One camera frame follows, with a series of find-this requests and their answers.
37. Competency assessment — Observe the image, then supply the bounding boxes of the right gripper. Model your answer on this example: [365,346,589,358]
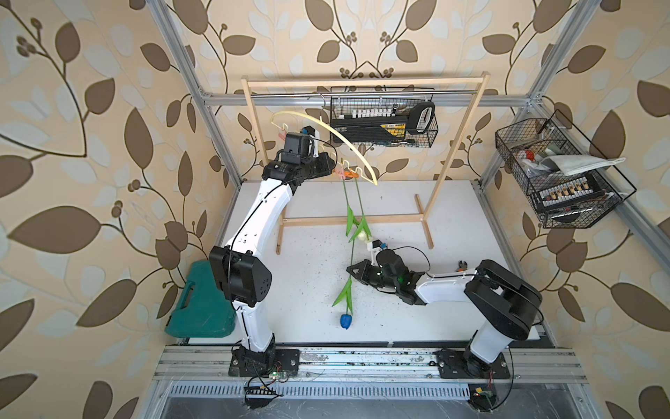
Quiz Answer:
[346,258,398,292]

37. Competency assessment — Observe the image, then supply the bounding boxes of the cream clothes hanger with clips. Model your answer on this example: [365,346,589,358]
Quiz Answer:
[269,110,379,187]

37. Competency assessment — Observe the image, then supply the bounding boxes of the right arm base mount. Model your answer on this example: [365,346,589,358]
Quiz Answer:
[434,348,512,380]

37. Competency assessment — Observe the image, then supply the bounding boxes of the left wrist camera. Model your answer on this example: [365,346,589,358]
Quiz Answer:
[301,126,319,158]

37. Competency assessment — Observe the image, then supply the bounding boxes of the wooden drying rack frame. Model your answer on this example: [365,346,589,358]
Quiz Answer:
[242,72,490,255]

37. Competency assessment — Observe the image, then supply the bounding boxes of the blue tulip flower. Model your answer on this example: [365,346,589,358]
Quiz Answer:
[332,237,357,331]

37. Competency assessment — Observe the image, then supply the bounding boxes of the aluminium rail at front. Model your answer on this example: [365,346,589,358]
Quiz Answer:
[154,346,587,384]

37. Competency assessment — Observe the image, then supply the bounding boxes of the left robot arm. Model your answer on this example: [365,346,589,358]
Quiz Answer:
[209,127,335,362]

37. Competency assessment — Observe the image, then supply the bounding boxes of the paint tube set box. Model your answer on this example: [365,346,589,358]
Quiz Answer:
[536,175,606,210]

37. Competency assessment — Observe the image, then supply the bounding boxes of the white paper in side basket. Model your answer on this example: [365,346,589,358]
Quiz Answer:
[539,155,626,176]

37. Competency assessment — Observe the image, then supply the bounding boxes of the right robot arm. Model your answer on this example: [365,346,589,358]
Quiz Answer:
[347,247,544,367]

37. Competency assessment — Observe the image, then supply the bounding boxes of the back black wire basket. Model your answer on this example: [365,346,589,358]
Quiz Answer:
[330,87,439,148]

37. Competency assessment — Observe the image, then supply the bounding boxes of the black yellow tool in basket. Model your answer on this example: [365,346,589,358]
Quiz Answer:
[330,101,439,148]

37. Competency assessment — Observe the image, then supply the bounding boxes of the orange black pliers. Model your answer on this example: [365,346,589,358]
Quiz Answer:
[456,260,469,272]

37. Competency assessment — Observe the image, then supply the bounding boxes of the white tulip flower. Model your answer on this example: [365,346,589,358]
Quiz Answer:
[342,179,359,237]
[349,181,373,243]

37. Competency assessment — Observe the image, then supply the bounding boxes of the green plastic tool case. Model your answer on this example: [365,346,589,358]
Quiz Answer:
[165,260,236,339]

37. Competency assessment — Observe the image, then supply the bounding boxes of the side black wire basket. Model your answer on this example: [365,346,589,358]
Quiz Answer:
[496,110,637,229]

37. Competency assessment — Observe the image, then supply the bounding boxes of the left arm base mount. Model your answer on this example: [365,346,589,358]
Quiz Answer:
[228,345,300,380]

